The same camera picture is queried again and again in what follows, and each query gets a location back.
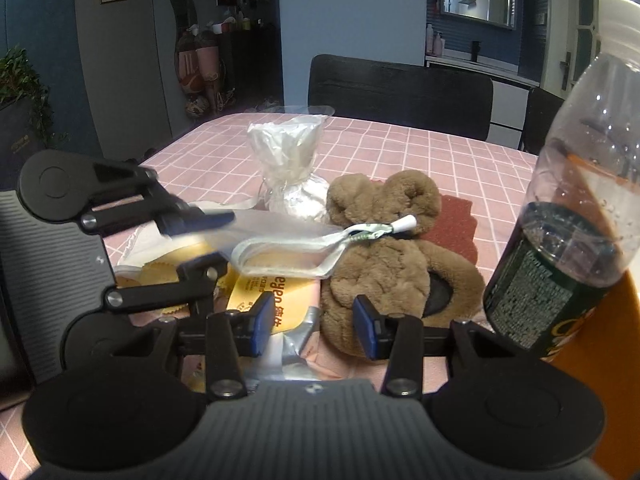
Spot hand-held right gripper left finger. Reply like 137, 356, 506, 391
135, 292, 276, 401

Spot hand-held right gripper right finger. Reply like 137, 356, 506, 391
352, 296, 506, 401

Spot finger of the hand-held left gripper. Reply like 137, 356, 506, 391
82, 160, 236, 237
104, 252, 231, 331

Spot yellow scalloped packet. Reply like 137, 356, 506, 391
117, 249, 221, 318

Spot silver foil packet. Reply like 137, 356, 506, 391
250, 305, 326, 386

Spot brown plush toy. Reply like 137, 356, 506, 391
320, 171, 488, 361

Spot clear bag with white bundle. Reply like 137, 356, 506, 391
246, 105, 335, 223

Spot orange box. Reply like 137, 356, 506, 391
545, 270, 640, 480

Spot brown and pink hanging bags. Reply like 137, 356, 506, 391
174, 27, 236, 118

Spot dark sideboard cabinet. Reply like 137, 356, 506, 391
217, 25, 281, 111

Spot pink checked tablecloth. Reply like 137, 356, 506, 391
0, 112, 551, 476

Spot clear plastic bottle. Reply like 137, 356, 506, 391
482, 0, 640, 361

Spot green potted plant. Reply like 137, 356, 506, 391
0, 45, 68, 176

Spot black chair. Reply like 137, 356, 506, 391
307, 54, 493, 142
520, 86, 566, 156

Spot white vanity cabinet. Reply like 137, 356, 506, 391
425, 52, 543, 146

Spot white glass door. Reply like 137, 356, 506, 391
542, 0, 640, 106

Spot wavy wall mirror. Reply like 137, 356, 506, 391
167, 0, 193, 36

